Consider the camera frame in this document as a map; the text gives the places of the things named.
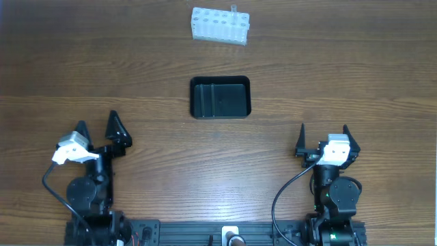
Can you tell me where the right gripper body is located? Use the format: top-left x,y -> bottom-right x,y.
295,146 -> 324,169

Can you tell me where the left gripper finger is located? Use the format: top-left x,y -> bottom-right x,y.
104,109 -> 133,148
74,120 -> 93,148

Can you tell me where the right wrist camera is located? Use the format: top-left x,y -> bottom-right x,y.
316,133 -> 352,167

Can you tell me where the mounting rail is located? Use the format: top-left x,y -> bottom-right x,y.
64,218 -> 368,246

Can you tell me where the black tray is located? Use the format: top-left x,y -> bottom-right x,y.
189,75 -> 253,120

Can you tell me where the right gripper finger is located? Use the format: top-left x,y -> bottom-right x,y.
295,122 -> 307,150
342,124 -> 362,155

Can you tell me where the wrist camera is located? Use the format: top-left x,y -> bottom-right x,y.
316,133 -> 352,167
51,131 -> 100,165

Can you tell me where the black cable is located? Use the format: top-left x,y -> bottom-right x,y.
42,161 -> 96,246
271,155 -> 324,246

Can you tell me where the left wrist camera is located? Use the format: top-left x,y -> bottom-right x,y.
51,131 -> 100,165

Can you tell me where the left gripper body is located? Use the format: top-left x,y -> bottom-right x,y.
89,144 -> 127,160

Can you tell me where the white test tube rack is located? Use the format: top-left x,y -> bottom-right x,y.
190,6 -> 251,46

